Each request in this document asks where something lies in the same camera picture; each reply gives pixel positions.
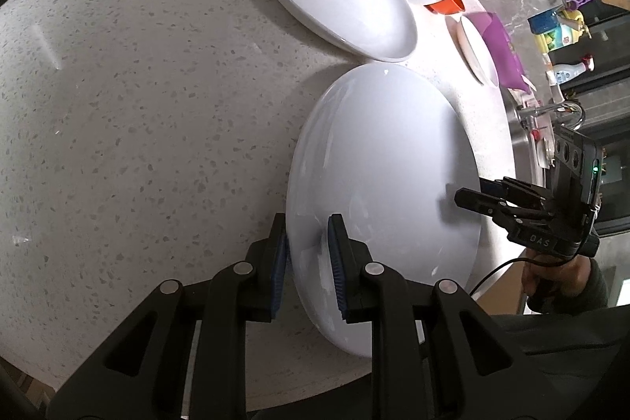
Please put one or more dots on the steel faucet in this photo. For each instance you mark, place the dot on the steel faucet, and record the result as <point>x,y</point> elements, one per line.
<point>546,107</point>

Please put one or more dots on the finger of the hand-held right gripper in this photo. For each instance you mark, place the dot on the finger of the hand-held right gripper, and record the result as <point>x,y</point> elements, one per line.
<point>512,189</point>
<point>480,201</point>

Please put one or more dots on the person's right hand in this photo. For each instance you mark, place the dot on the person's right hand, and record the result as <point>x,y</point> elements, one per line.
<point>566,275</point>

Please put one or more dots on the small pink white bowl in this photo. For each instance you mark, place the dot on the small pink white bowl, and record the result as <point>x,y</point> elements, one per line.
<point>475,48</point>

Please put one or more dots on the person's right forearm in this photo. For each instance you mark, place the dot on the person's right forearm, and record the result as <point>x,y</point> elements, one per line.
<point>601,292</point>

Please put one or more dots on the purple bowl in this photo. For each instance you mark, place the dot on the purple bowl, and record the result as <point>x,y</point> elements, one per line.
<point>497,37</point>

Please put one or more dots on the white bottle red cap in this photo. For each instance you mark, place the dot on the white bottle red cap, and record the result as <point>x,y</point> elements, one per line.
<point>566,73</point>

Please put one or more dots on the large round white plate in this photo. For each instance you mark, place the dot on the large round white plate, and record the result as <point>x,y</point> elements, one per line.
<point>384,164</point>

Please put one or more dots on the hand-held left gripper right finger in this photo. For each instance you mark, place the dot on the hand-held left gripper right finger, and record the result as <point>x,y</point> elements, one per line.
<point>336,270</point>

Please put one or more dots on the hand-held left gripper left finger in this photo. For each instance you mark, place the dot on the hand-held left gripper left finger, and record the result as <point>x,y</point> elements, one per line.
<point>279,270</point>

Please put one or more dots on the steel sink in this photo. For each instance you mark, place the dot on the steel sink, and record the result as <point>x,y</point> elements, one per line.
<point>529,144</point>

